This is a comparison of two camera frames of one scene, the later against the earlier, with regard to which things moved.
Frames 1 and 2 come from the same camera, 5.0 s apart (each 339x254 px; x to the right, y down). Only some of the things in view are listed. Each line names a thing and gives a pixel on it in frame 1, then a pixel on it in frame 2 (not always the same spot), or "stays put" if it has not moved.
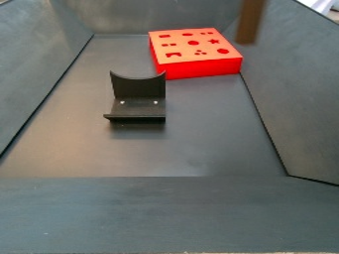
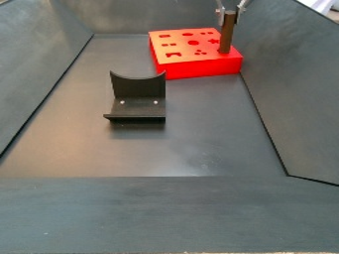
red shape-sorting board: (194, 53) stays put
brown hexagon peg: (250, 21) -> (228, 31)
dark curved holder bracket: (139, 99) stays put
